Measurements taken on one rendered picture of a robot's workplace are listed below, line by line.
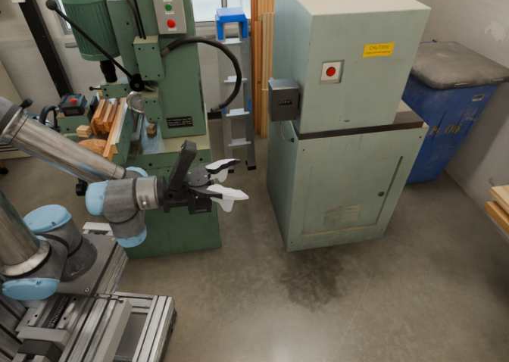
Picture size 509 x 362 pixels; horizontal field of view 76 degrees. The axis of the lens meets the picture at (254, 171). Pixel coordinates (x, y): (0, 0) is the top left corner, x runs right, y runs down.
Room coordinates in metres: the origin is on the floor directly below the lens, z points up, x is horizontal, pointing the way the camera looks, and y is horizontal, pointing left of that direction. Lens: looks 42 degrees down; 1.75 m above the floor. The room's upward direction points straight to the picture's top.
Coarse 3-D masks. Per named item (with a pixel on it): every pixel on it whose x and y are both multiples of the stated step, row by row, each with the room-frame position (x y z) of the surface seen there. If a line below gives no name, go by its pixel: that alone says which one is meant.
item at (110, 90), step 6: (120, 78) 1.41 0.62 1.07; (126, 78) 1.41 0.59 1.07; (102, 84) 1.35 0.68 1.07; (108, 84) 1.35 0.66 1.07; (114, 84) 1.35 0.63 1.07; (120, 84) 1.36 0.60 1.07; (126, 84) 1.36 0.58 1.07; (102, 90) 1.34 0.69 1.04; (108, 90) 1.35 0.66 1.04; (114, 90) 1.35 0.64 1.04; (120, 90) 1.35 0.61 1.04; (108, 96) 1.34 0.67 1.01; (114, 96) 1.35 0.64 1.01; (120, 96) 1.35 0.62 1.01
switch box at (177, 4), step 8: (160, 0) 1.26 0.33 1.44; (176, 0) 1.27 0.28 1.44; (160, 8) 1.26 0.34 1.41; (176, 8) 1.27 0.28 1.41; (160, 16) 1.26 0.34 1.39; (168, 16) 1.26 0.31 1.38; (176, 16) 1.27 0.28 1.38; (184, 16) 1.29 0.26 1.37; (160, 24) 1.26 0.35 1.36; (176, 24) 1.27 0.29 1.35; (184, 24) 1.27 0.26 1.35; (160, 32) 1.26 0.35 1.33; (168, 32) 1.26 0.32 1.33; (176, 32) 1.27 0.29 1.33; (184, 32) 1.27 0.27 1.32
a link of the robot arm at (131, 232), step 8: (136, 216) 0.50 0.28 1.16; (144, 216) 0.55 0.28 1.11; (112, 224) 0.48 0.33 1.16; (120, 224) 0.48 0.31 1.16; (128, 224) 0.48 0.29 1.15; (136, 224) 0.50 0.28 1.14; (144, 224) 0.53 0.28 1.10; (120, 232) 0.48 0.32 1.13; (128, 232) 0.48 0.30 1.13; (136, 232) 0.49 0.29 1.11; (144, 232) 0.51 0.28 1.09; (120, 240) 0.48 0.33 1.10; (128, 240) 0.48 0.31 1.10; (136, 240) 0.49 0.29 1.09
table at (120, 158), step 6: (102, 96) 1.55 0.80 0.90; (132, 114) 1.39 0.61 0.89; (132, 120) 1.36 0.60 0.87; (132, 126) 1.33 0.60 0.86; (108, 132) 1.22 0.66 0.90; (126, 132) 1.22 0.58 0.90; (132, 132) 1.30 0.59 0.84; (72, 138) 1.23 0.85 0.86; (78, 138) 1.17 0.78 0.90; (84, 138) 1.17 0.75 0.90; (90, 138) 1.17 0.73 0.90; (96, 138) 1.17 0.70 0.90; (102, 138) 1.17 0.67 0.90; (126, 138) 1.19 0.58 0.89; (126, 144) 1.17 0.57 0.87; (126, 150) 1.14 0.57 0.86; (102, 156) 1.06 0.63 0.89; (114, 156) 1.06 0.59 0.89; (120, 156) 1.07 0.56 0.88; (126, 156) 1.11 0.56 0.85; (114, 162) 1.06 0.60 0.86; (120, 162) 1.06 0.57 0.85
